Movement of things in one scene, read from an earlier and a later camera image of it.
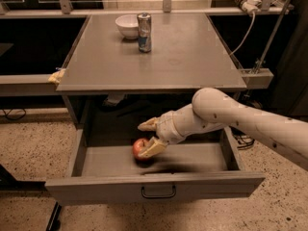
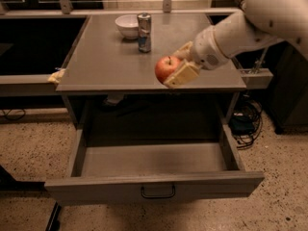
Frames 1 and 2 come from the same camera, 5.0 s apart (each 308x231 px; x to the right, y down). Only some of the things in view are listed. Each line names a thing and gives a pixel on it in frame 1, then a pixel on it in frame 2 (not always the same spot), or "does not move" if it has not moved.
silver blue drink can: (143, 23) does not move
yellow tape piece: (57, 77) does not move
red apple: (141, 144) -> (165, 66)
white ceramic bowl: (128, 25) does not move
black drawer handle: (160, 195) does not move
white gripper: (167, 127) -> (204, 50)
